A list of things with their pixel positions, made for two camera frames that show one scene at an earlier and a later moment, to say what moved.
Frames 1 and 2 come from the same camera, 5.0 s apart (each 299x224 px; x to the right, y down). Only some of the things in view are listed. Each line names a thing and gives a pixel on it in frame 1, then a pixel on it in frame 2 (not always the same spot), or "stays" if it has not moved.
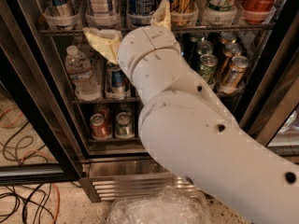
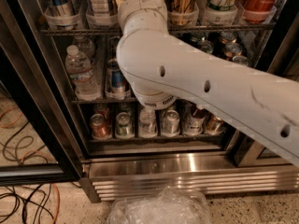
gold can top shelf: (183, 5) stays
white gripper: (147, 43) → (140, 6)
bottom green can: (123, 124) stays
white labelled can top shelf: (103, 7) stays
